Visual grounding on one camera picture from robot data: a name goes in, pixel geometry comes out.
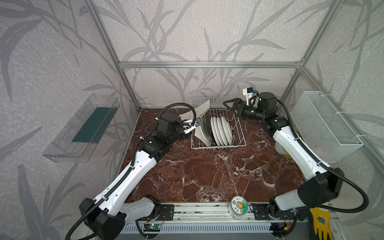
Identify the clear plastic wall shelf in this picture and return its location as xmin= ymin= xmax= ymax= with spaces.
xmin=43 ymin=94 xmax=120 ymax=163

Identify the black square plate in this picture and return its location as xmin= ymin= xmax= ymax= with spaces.
xmin=204 ymin=111 xmax=216 ymax=146

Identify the white mesh wall basket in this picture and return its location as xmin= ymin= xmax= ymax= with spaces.
xmin=291 ymin=91 xmax=364 ymax=163

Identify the yellow work glove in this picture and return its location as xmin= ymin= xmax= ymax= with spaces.
xmin=309 ymin=208 xmax=333 ymax=240

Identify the round white plate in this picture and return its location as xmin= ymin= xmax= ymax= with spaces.
xmin=213 ymin=117 xmax=225 ymax=146
xmin=210 ymin=117 xmax=221 ymax=147
xmin=217 ymin=117 xmax=229 ymax=146
xmin=221 ymin=116 xmax=233 ymax=146

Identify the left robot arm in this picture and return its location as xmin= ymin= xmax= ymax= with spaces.
xmin=65 ymin=103 xmax=198 ymax=240

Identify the white wire dish rack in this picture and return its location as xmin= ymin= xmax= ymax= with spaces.
xmin=191 ymin=96 xmax=246 ymax=150

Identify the aluminium frame rail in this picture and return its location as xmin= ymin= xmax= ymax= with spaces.
xmin=119 ymin=62 xmax=301 ymax=69

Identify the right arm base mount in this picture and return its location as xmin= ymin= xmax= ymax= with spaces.
xmin=249 ymin=203 xmax=295 ymax=221

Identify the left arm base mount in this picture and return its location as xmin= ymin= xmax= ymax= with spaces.
xmin=138 ymin=204 xmax=175 ymax=221

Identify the white square plate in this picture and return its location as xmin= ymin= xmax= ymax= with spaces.
xmin=195 ymin=113 xmax=211 ymax=147
xmin=179 ymin=98 xmax=212 ymax=122

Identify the left circuit board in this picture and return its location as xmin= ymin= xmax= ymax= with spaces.
xmin=143 ymin=223 xmax=163 ymax=233

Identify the green sponge mat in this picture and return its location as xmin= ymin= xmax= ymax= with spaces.
xmin=72 ymin=107 xmax=118 ymax=144

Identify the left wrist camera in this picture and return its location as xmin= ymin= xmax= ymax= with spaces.
xmin=183 ymin=118 xmax=202 ymax=134

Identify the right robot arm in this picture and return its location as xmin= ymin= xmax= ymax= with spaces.
xmin=223 ymin=92 xmax=369 ymax=218

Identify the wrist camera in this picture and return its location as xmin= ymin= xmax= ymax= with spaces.
xmin=183 ymin=118 xmax=202 ymax=134
xmin=243 ymin=87 xmax=259 ymax=106

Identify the potted artificial plant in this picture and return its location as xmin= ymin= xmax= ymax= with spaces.
xmin=273 ymin=127 xmax=303 ymax=163

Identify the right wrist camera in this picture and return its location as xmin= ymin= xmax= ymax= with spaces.
xmin=243 ymin=87 xmax=259 ymax=106

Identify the right circuit board wiring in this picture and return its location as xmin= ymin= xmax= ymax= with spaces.
xmin=269 ymin=222 xmax=292 ymax=238

